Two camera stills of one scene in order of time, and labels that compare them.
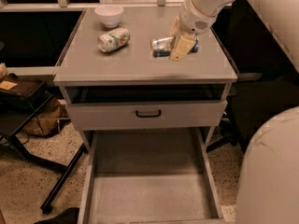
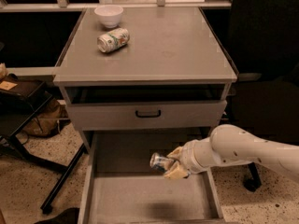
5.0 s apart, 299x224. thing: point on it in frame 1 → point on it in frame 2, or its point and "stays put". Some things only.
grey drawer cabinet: [148, 118] stays put
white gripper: [193, 21] → [188, 157]
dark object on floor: [68, 216] stays put
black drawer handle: [149, 115] stays put
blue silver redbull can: [162, 47] → [161, 162]
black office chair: [268, 81] stays put
